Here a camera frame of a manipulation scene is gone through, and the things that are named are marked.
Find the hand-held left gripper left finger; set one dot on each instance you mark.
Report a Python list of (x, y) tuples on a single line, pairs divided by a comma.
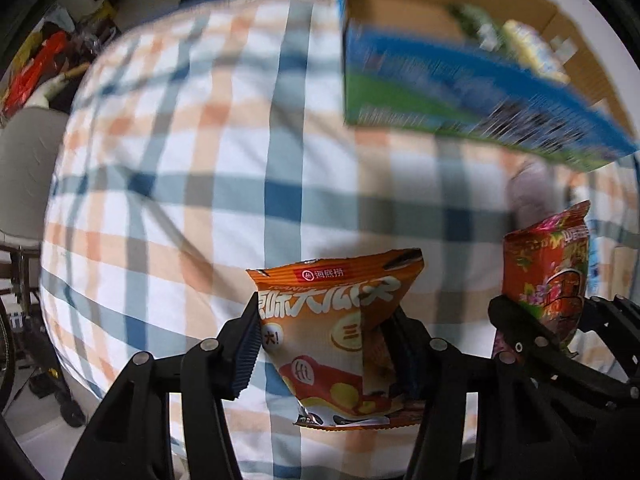
[(244, 355)]

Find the grey chair seat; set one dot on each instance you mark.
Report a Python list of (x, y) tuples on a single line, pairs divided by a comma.
[(27, 170)]

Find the plaid bed sheet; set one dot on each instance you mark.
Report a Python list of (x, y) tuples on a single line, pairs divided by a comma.
[(175, 160)]

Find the black wheeled frame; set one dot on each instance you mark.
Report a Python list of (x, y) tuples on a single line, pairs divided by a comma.
[(42, 350)]

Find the orange snack packet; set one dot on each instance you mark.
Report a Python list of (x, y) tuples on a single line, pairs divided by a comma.
[(320, 330)]

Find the pale yellow snack packet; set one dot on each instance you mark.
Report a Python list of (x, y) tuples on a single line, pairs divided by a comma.
[(535, 50)]

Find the red bag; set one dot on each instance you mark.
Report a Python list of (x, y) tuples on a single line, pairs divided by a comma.
[(35, 72)]

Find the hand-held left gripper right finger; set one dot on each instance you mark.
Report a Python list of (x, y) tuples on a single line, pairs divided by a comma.
[(411, 360)]

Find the blue green printed cardboard box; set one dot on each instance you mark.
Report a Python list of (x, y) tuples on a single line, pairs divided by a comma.
[(425, 75)]

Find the green snack packet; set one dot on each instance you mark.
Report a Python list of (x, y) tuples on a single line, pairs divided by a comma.
[(475, 27)]

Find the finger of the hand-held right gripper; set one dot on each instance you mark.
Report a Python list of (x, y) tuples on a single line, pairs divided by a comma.
[(617, 317), (531, 345)]

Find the red snack packet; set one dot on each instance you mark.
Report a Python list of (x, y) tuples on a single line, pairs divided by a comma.
[(545, 265)]

